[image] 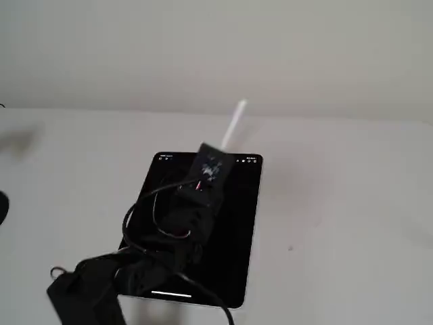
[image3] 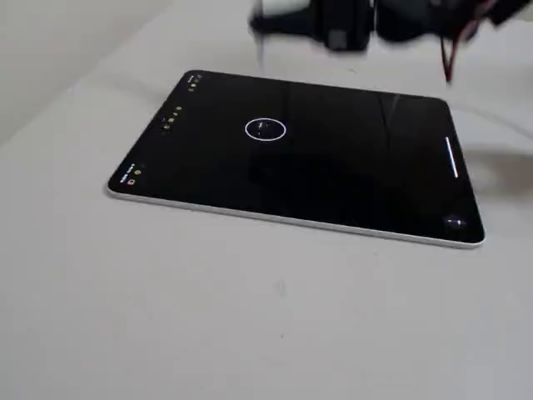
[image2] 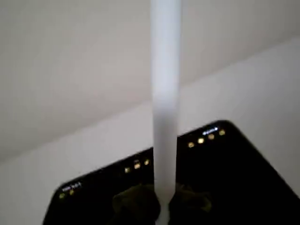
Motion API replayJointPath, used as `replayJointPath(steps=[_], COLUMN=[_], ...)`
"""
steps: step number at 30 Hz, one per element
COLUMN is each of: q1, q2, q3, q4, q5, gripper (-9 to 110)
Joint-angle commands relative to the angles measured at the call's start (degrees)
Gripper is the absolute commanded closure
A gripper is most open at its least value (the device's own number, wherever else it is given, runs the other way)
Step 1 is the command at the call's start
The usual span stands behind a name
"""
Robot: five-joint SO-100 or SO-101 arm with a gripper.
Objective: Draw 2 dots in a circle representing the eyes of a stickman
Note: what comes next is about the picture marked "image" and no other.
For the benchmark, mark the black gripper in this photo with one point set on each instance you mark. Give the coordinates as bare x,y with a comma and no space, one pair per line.
210,166

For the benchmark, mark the white stylus pen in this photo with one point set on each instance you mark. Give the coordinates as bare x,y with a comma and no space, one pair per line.
233,123

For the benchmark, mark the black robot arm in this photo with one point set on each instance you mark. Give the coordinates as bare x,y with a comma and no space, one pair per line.
91,294

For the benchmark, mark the black round object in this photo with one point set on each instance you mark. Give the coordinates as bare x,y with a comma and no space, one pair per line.
3,208

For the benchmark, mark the black screen tablet silver frame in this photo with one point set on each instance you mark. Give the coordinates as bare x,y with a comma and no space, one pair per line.
236,237

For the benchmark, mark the black camera circuit board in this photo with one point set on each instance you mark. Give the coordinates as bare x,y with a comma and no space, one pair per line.
211,167

